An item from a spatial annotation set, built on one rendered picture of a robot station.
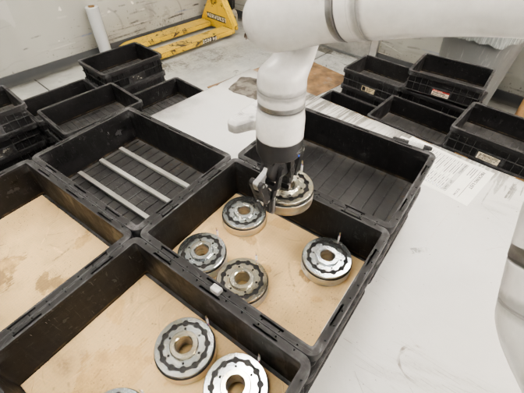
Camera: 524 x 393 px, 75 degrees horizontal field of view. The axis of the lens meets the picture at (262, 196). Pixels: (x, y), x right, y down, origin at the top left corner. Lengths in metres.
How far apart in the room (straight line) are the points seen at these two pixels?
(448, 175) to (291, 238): 0.67
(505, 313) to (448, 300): 0.66
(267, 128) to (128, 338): 0.45
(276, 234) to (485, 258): 0.57
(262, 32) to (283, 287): 0.48
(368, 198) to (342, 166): 0.14
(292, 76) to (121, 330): 0.53
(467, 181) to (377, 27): 0.97
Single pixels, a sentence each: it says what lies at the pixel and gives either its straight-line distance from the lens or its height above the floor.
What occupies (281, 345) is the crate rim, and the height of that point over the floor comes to 0.93.
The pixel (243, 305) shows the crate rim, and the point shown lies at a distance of 0.58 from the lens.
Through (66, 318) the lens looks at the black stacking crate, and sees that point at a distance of 0.70.
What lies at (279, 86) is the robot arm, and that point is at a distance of 0.46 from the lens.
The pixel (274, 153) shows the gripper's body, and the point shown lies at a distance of 0.52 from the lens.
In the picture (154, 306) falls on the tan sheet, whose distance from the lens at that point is 0.72.
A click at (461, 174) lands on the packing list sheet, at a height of 0.70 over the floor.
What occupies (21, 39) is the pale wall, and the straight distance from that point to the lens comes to 3.81.
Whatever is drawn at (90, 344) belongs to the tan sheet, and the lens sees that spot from 0.73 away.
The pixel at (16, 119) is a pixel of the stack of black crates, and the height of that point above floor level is 0.53.
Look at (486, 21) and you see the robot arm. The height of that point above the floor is 1.35.
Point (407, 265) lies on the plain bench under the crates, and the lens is 0.97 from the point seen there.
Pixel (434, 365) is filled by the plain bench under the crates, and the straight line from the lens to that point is 0.86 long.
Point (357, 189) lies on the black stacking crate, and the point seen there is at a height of 0.83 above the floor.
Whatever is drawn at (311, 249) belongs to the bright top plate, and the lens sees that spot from 0.73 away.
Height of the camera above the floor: 1.45
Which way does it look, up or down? 45 degrees down
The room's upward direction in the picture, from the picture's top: straight up
